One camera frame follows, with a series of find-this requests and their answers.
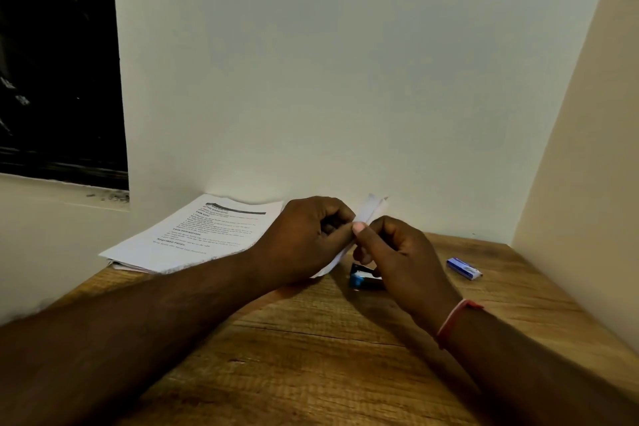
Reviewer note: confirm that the person's left hand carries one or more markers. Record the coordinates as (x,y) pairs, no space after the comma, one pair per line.
(294,241)

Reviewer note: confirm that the person's right hand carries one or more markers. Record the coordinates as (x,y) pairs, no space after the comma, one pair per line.
(404,261)

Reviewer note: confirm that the person's right thumb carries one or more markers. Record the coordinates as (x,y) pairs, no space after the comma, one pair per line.
(360,237)

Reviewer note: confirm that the person's left thumb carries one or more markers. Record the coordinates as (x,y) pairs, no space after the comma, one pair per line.
(343,240)

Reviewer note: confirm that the white paper sheet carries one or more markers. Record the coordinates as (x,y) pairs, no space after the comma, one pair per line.
(367,213)

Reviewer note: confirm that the person's right forearm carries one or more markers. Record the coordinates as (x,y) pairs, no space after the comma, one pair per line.
(529,370)

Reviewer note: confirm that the person's left forearm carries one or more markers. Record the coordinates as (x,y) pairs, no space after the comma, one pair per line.
(115,336)

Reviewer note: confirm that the black and blue stapler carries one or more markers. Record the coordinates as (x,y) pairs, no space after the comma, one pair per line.
(362,278)

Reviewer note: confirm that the blue and white staples box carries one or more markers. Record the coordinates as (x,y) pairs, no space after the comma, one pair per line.
(464,269)

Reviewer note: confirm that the red thread wristband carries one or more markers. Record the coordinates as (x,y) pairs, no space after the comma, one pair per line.
(452,321)

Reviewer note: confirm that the stack of printed paper sheets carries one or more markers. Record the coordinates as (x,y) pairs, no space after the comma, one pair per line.
(199,236)

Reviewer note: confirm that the dark window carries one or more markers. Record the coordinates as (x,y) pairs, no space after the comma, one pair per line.
(57,61)

